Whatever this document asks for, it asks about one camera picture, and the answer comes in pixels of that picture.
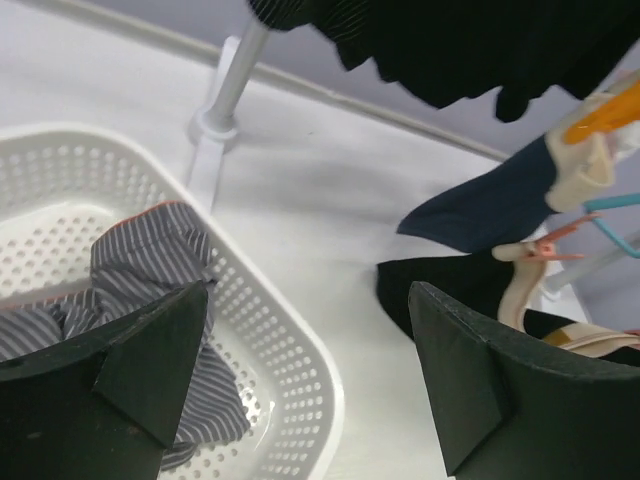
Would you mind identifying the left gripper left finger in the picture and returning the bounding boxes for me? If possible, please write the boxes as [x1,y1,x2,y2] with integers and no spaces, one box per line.
[1,282,208,480]

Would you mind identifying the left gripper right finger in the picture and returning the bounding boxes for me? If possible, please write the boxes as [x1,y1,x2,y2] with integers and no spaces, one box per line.
[409,283,639,480]

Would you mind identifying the black underwear beige waistband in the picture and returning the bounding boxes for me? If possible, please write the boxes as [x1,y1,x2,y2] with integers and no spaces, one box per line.
[376,243,639,367]

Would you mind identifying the grey striped underwear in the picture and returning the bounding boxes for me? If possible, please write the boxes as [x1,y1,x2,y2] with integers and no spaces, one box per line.
[1,202,249,471]

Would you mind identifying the navy blue underwear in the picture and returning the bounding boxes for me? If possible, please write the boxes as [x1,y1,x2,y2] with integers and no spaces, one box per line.
[397,87,619,254]

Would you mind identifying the blue plastic clip hanger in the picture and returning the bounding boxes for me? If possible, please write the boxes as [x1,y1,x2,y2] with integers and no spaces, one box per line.
[549,192,640,291]

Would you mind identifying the white perforated plastic basket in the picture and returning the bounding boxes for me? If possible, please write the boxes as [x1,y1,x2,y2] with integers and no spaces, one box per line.
[1,122,344,479]

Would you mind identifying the metal clothes rack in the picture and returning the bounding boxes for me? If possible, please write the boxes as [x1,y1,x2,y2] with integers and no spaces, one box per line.
[186,20,269,211]

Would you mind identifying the front black shorts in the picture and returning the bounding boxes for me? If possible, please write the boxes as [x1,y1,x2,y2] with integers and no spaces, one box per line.
[249,0,639,123]

